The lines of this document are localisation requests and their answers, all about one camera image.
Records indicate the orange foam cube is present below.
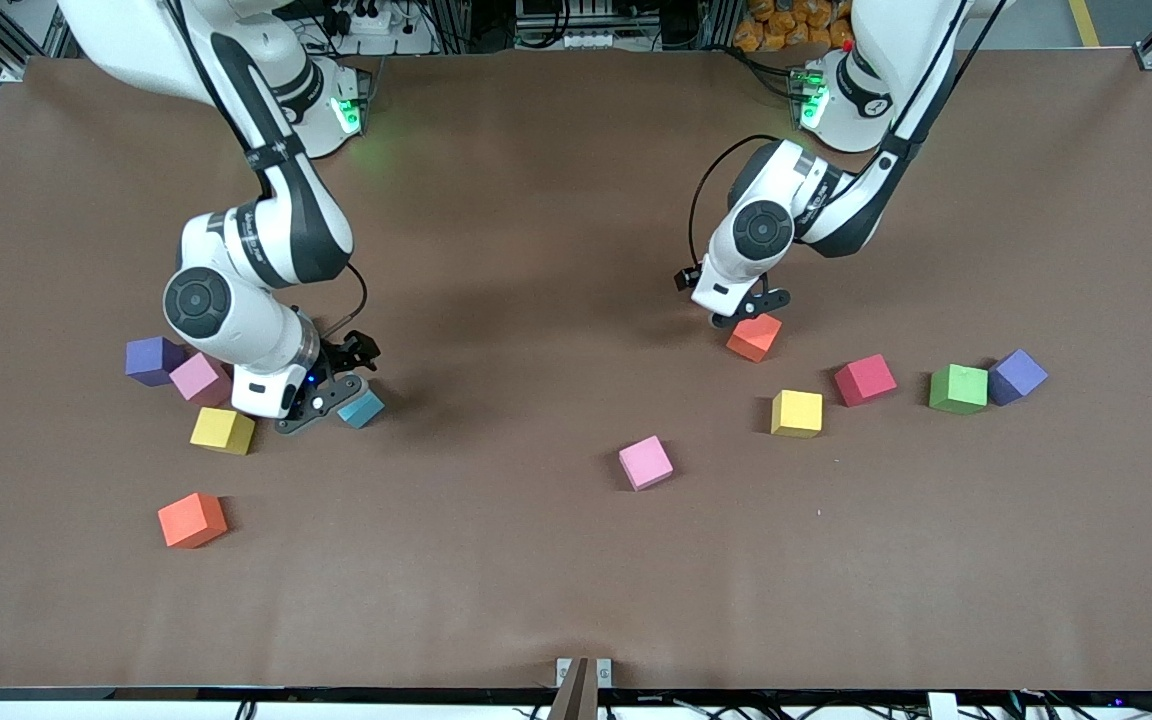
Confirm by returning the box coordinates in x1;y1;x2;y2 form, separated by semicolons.
157;491;230;550
726;315;783;363

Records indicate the white socket strip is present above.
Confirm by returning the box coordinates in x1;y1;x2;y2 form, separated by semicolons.
521;0;647;51

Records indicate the white power strip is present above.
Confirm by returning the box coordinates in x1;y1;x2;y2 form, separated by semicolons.
331;0;437;56

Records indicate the purple foam cube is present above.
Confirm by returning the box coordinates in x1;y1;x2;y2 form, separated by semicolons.
125;336;187;387
988;348;1050;407

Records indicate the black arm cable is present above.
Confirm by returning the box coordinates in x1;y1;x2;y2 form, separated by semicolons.
321;260;369;341
686;133;787;271

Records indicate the pink foam cube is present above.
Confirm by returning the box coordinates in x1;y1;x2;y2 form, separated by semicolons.
169;352;234;407
618;435;675;492

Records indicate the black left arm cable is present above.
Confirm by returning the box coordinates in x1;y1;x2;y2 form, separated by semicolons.
686;133;787;271

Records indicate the red foam cube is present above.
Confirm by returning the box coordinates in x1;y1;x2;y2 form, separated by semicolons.
833;353;899;408

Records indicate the yellow foam cube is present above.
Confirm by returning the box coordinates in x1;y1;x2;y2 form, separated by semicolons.
189;406;257;456
770;389;825;439

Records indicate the bag of orange items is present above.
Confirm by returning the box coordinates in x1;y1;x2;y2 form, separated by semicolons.
733;0;855;51

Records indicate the green foam cube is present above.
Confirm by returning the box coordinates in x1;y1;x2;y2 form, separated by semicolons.
928;363;990;416

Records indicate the brown camera mount post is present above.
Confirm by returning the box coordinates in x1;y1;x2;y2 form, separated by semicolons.
548;658;599;720

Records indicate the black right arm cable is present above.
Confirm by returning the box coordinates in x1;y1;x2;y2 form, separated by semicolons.
321;260;369;341

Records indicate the small metal bracket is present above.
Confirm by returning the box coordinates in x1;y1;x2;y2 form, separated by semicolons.
556;657;613;689

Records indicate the blue foam cube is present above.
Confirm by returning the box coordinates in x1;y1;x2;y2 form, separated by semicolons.
336;388;385;429

